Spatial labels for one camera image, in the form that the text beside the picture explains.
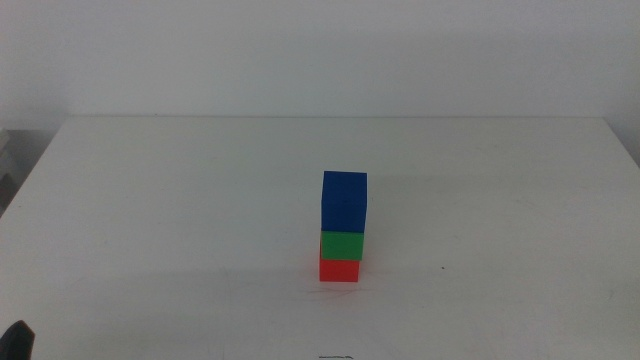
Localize blue cube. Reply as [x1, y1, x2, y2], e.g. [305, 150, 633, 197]
[320, 170, 369, 234]

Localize red cube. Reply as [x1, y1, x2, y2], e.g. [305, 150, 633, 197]
[318, 243, 361, 284]

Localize green cube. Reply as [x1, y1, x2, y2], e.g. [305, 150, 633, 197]
[320, 229, 365, 262]

